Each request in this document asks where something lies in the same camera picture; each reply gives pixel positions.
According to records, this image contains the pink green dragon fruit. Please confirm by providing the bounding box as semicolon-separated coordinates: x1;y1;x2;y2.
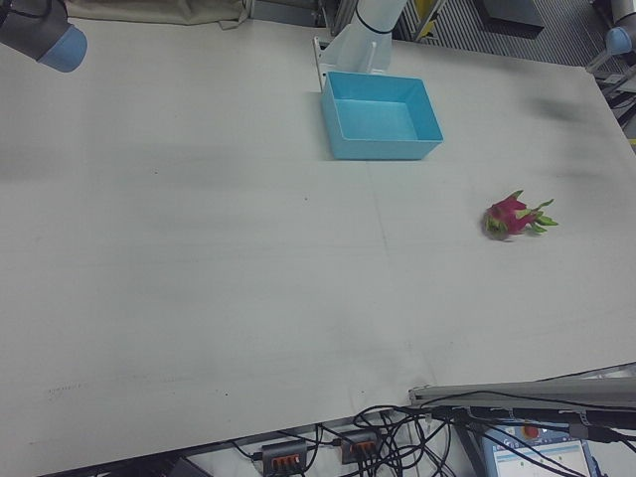
480;189;560;243

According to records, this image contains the white robot arm with base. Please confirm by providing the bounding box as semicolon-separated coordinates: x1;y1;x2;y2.
311;0;409;93

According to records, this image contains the light blue plastic box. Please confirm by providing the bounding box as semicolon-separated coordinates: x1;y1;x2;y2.
319;71;444;162

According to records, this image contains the gray orange usb hub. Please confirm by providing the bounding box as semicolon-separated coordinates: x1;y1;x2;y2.
251;438;310;473
339;428;383;465

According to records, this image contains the beige cloth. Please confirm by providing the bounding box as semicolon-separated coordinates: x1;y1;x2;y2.
66;0;248;30

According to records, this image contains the gray metal box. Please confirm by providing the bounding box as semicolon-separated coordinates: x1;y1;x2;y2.
477;0;547;39

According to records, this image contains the teach pendant with screen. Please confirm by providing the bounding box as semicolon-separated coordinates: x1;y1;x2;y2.
480;419;597;477

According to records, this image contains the aluminium profile rail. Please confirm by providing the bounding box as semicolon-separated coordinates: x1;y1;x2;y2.
407;364;636;413

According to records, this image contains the yellow black bracket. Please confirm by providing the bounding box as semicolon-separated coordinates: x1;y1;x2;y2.
413;0;445;42

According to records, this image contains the aluminium frame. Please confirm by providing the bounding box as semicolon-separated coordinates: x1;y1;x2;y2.
588;47;636;108

